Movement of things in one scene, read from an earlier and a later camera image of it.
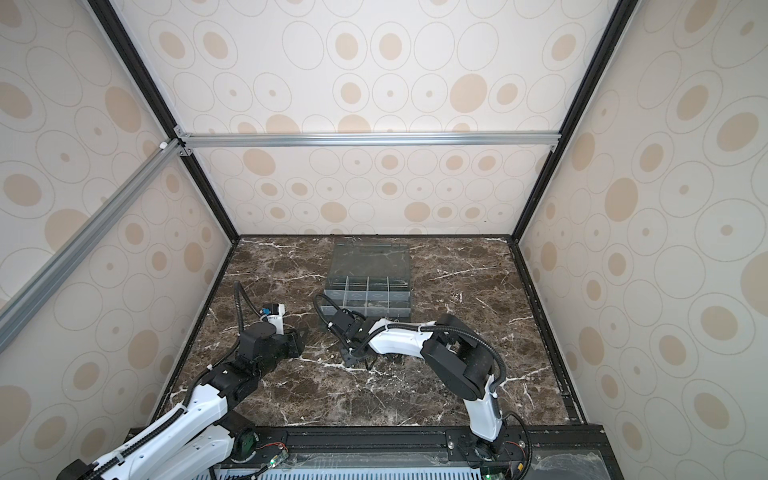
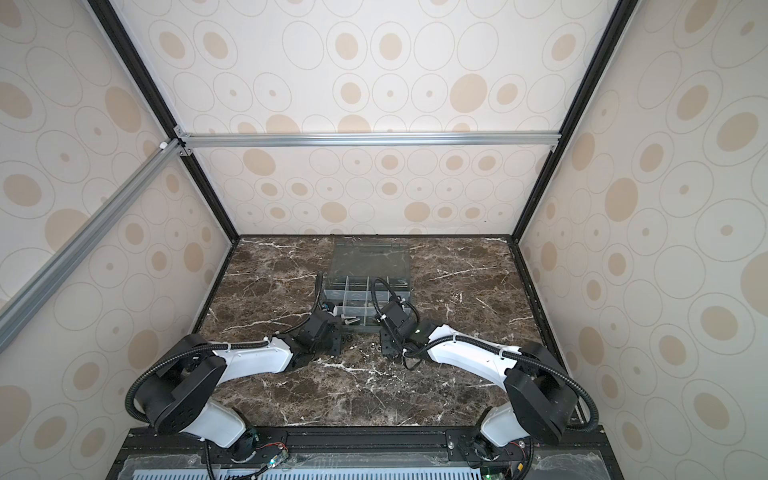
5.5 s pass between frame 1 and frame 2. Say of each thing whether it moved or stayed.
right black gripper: moved
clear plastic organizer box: stayed
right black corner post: stayed
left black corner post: stayed
